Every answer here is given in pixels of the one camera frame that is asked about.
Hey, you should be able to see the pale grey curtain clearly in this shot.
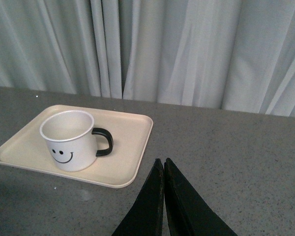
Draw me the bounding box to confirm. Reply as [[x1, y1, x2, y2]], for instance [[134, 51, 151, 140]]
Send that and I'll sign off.
[[0, 0, 295, 117]]

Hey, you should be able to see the beige rectangular plastic tray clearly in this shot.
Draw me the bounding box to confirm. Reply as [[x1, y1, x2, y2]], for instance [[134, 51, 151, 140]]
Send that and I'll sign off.
[[0, 105, 153, 188]]

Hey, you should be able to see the white smiley mug black handle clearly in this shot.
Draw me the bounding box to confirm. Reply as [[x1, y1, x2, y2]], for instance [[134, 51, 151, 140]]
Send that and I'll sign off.
[[40, 110, 114, 172]]

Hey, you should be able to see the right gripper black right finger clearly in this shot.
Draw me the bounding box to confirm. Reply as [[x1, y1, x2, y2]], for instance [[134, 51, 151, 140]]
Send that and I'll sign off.
[[164, 158, 236, 236]]

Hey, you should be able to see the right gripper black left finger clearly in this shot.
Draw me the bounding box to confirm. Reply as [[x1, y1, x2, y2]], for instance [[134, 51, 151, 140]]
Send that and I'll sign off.
[[113, 158, 165, 236]]

